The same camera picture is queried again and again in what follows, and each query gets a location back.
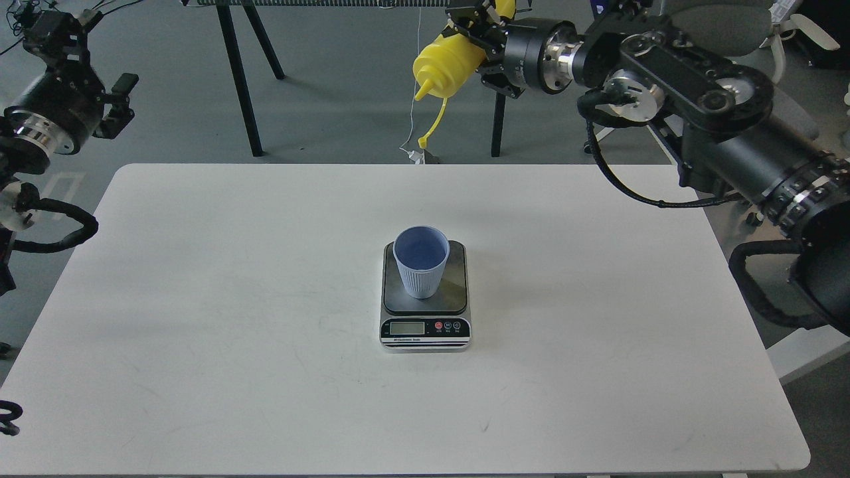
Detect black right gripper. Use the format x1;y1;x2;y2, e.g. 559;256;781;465
442;1;583;99

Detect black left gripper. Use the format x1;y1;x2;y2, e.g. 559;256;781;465
2;8;139;157

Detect yellow squeeze bottle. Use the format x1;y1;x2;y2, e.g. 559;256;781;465
412;1;517;151

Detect blue ribbed plastic cup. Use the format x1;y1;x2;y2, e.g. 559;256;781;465
392;226;450;299

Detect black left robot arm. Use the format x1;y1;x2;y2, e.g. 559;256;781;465
1;1;139;293

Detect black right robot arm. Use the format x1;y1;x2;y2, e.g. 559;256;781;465
446;1;849;334

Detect digital kitchen scale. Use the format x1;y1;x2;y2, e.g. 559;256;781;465
377;241;471;352

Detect black legged background table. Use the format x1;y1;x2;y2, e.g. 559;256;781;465
179;0;532;159

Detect grey office chair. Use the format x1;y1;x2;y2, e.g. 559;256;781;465
583;0;841;167

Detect white side table edge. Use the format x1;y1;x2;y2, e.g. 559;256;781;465
767;326;849;385

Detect black floor cables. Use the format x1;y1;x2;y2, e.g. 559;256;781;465
0;0;150;40

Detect white hanging cable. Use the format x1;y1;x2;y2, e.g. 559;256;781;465
398;5;426;164

